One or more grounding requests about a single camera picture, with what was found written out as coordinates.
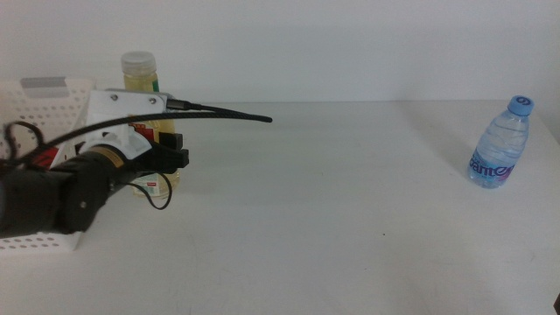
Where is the thin black left wire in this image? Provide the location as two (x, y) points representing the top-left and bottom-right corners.
(3, 121), (46, 170)
(124, 171), (173, 211)

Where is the white perforated plastic basket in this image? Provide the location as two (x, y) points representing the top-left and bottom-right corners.
(0, 77), (95, 253)

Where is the black braided left camera cable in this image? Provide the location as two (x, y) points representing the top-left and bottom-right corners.
(0, 99), (273, 170)

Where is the yellow juice bottle white cap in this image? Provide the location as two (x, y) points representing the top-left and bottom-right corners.
(121, 51), (181, 199)

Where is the clear water bottle blue cap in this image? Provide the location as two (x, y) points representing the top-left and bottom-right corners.
(466, 94), (535, 189)

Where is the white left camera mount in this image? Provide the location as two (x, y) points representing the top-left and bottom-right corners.
(52, 89), (170, 170)

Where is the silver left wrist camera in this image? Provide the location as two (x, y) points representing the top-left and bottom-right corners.
(104, 87), (175, 114)

